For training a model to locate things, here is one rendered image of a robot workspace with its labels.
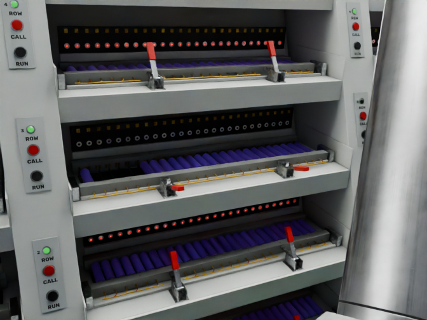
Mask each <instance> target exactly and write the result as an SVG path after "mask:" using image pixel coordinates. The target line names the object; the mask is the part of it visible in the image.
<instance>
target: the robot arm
mask: <svg viewBox="0 0 427 320"><path fill-rule="evenodd" d="M316 320H427V0H385V4H384V11H383V19H382V23H381V31H380V35H379V43H378V47H377V55H376V62H375V67H374V75H373V79H372V87H371V98H370V106H369V113H368V118H367V125H366V130H365V138H364V143H363V150H362V158H361V163H360V170H359V175H358V182H357V187H356V194H355V202H354V207H353V214H352V219H351V227H350V232H349V239H348V247H347V251H346V259H345V263H344V271H343V276H342V283H341V291H340V295H339V303H338V308H337V314H335V313H332V312H327V311H326V312H325V313H324V314H322V315H321V316H320V317H318V318H317V319H316Z"/></svg>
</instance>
